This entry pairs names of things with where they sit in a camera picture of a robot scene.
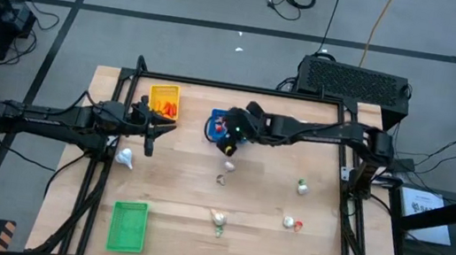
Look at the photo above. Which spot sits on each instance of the green plastic basket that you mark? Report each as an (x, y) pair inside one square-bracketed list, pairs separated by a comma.
[(126, 227)]

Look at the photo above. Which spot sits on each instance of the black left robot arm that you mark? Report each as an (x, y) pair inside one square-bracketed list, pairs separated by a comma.
[(55, 119)]

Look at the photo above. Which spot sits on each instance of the white paper scrap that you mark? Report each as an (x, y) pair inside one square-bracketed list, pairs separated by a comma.
[(239, 49)]

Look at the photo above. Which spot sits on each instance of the brown cap mushroom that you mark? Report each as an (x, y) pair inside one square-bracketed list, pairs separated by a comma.
[(220, 179)]

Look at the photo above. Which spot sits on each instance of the white paper sheet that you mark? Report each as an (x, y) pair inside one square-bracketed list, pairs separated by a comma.
[(426, 213)]

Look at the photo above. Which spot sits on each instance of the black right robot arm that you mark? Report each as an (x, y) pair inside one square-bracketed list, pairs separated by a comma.
[(321, 131)]

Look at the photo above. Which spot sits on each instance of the large white garlic bulb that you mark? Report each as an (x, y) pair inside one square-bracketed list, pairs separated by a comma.
[(124, 157)]

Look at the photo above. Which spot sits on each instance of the black perforated computer case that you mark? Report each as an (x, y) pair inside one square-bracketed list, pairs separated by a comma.
[(350, 82)]

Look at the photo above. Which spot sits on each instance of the blue plastic basket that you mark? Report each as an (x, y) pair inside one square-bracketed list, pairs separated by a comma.
[(214, 114)]

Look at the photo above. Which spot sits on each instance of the red pepper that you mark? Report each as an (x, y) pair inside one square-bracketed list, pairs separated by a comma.
[(173, 111)]

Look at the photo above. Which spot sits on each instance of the red cap mushroom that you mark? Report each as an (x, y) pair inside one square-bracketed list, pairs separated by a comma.
[(298, 226), (219, 129)]

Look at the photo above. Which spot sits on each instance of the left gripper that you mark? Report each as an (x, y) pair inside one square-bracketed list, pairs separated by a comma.
[(139, 121)]

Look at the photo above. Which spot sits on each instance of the yellow plastic basket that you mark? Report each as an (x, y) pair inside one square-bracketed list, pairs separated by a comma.
[(166, 92)]

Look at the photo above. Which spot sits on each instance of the green cap mushroom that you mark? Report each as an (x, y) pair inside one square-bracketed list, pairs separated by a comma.
[(218, 232), (301, 182)]

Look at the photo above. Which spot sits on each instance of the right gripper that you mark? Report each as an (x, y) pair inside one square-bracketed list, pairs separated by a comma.
[(226, 143)]

